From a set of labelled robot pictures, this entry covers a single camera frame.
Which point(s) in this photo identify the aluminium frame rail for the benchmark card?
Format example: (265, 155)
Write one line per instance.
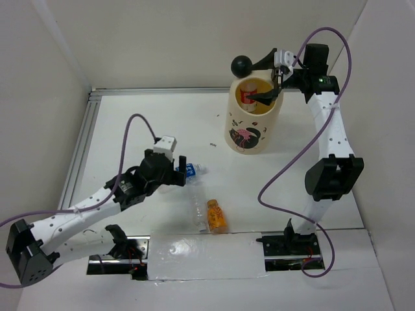
(256, 192)

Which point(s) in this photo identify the clear unlabelled plastic bottle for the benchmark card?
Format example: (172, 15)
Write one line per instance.
(199, 206)

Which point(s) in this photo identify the cream bin with black ears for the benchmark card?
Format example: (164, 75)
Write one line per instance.
(249, 133)

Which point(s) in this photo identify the red label plastic bottle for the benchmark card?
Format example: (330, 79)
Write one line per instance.
(246, 90)

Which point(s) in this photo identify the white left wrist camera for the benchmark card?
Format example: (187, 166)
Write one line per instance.
(165, 145)

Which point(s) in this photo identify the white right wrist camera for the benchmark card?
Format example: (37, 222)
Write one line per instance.
(283, 58)

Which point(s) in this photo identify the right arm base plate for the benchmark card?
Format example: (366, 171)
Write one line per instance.
(282, 255)

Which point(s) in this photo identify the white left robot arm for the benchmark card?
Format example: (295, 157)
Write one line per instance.
(38, 249)

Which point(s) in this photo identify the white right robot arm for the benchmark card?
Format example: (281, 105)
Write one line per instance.
(337, 168)

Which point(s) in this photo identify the blue label clear bottle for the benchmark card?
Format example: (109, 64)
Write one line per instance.
(193, 174)

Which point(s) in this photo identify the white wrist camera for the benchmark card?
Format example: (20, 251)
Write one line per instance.
(165, 145)
(283, 58)

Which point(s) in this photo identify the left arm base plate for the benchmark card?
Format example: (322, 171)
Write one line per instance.
(132, 263)

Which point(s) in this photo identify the white taped cover sheet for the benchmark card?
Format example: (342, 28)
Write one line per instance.
(205, 257)

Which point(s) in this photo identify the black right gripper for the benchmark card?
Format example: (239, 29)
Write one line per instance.
(266, 63)

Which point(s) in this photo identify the orange juice bottle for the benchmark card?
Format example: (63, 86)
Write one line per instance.
(216, 219)

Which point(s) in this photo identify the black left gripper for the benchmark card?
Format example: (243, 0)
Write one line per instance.
(177, 177)

